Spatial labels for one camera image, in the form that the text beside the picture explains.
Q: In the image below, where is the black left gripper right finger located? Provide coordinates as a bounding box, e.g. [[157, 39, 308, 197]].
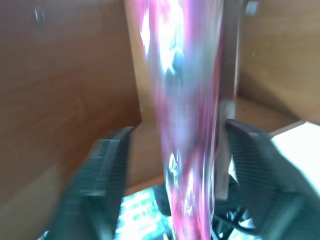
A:
[[217, 118, 320, 240]]

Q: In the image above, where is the green patterned book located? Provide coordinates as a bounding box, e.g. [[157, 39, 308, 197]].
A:
[[113, 186, 176, 240]]

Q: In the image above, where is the wooden bookshelf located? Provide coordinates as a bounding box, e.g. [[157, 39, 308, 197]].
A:
[[0, 0, 320, 240]]

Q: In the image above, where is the shiny pink foil packet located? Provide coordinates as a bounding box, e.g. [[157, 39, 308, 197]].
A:
[[126, 0, 245, 240]]

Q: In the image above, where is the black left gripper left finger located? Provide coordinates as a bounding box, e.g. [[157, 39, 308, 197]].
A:
[[46, 126, 136, 240]]

